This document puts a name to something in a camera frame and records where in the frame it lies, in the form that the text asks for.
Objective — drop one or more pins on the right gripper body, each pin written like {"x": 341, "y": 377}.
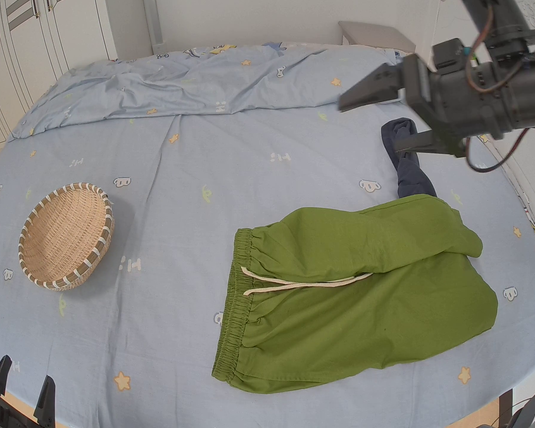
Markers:
{"x": 472, "y": 105}

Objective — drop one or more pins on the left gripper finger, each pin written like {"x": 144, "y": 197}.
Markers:
{"x": 45, "y": 404}
{"x": 2, "y": 377}

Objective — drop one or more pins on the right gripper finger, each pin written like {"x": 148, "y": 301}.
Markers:
{"x": 421, "y": 143}
{"x": 379, "y": 87}

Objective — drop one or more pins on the green shorts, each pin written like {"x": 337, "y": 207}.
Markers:
{"x": 339, "y": 328}

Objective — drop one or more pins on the dark blue garment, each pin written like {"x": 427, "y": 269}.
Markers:
{"x": 410, "y": 176}

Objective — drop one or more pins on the bed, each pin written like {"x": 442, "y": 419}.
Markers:
{"x": 272, "y": 172}

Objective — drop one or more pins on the round woven basket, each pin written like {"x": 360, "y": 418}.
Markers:
{"x": 62, "y": 239}

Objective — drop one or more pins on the grey bedside table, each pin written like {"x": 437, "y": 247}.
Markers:
{"x": 374, "y": 34}

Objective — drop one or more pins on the pale blue quilt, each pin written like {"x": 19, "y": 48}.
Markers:
{"x": 182, "y": 83}

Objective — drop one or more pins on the white wardrobe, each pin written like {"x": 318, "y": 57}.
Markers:
{"x": 49, "y": 38}

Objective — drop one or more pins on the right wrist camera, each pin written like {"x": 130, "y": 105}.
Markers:
{"x": 448, "y": 54}

